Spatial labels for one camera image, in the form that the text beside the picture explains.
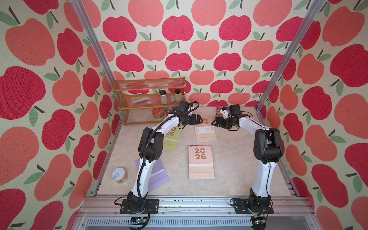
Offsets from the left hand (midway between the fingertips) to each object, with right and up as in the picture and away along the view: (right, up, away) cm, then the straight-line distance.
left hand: (199, 123), depth 98 cm
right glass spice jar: (-15, +19, 0) cm, 24 cm away
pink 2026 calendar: (+6, -6, +7) cm, 11 cm away
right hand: (+13, -2, +4) cm, 14 cm away
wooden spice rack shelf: (-40, +30, +9) cm, 50 cm away
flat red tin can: (-32, +9, +14) cm, 36 cm away
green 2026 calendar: (-20, -12, +3) cm, 23 cm away
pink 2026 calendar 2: (0, -25, -12) cm, 28 cm away
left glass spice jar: (-24, +18, 0) cm, 31 cm away
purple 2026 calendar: (-26, -31, -13) cm, 43 cm away
